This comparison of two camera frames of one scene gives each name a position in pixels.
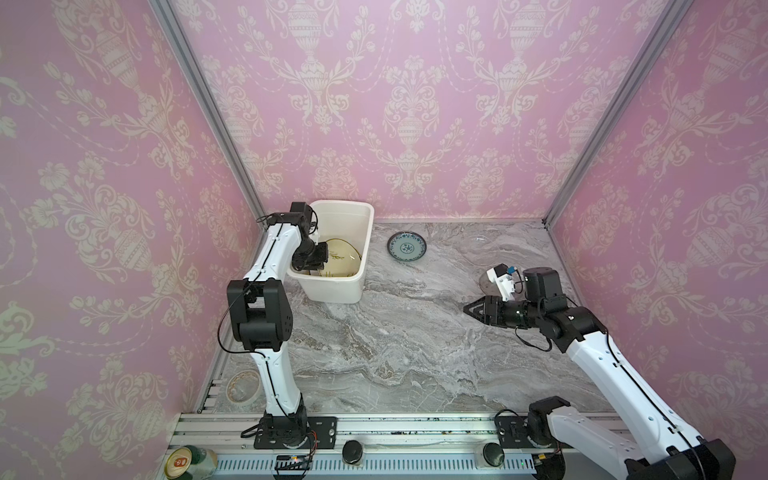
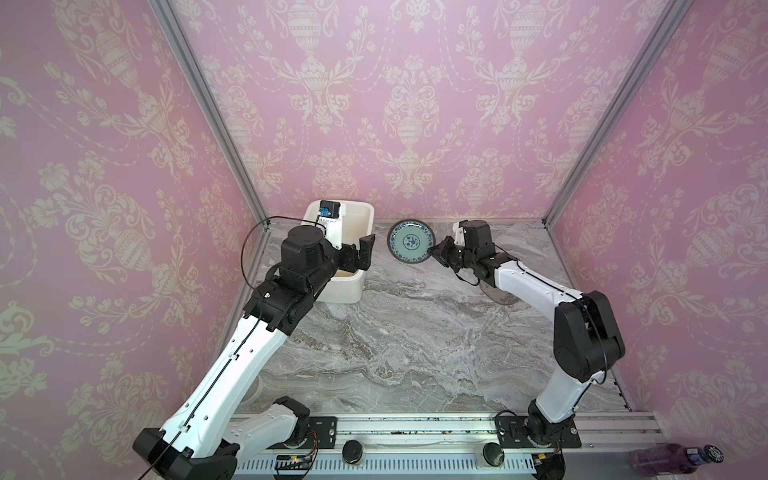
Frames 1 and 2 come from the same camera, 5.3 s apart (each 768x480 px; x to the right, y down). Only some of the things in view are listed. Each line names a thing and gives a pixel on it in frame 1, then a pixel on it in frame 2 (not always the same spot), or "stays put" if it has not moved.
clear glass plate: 488,287 stays put
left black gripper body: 311,255 -> 334,260
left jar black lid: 352,452 stays put
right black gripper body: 514,314 -> 457,257
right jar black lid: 493,454 stays put
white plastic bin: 345,226 stays put
